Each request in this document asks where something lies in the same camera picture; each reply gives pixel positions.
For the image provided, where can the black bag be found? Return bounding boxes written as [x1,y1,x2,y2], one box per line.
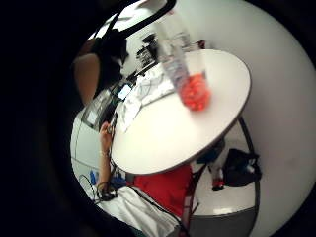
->
[222,148,263,188]

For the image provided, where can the thick black cable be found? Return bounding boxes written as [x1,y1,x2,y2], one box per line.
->
[119,0,178,40]

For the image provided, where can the white crumpled paper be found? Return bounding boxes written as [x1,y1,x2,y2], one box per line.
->
[115,93,144,133]

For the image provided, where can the white sheet with cables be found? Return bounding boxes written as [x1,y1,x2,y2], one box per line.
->
[134,63,178,107]

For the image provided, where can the person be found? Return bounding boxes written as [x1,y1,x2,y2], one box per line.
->
[98,164,200,237]
[72,29,130,107]

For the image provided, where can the red and white object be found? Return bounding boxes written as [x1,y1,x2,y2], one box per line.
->
[211,166,227,192]

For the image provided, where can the black table frame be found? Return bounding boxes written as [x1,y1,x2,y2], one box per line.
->
[191,117,262,213]

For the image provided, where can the clear bottle with orange contents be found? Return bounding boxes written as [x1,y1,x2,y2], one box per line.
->
[157,11,212,113]

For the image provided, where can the black strap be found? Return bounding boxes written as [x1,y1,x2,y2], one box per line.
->
[130,186,186,229]

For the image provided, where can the black floor cables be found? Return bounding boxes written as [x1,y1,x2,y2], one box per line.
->
[78,173,101,202]

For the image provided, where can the tablet with lit screen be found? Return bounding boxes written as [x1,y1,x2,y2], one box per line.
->
[117,82,133,102]

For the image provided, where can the grey laptop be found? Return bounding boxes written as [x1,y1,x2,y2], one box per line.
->
[80,88,116,131]

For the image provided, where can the blue bottle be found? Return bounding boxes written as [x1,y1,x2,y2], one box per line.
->
[89,170,99,186]

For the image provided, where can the black phone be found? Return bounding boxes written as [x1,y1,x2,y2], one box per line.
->
[108,112,119,136]

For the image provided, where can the dark blue bag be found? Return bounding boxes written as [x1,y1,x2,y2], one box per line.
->
[197,139,227,165]

